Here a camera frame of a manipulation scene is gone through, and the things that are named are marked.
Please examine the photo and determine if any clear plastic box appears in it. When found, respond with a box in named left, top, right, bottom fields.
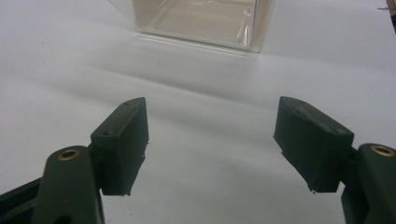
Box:
left=108, top=0, right=276, bottom=54

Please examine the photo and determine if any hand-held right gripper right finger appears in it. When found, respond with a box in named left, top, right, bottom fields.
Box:
left=273, top=95, right=396, bottom=224

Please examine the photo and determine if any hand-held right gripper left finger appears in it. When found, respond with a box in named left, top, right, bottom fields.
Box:
left=30, top=96, right=149, bottom=224

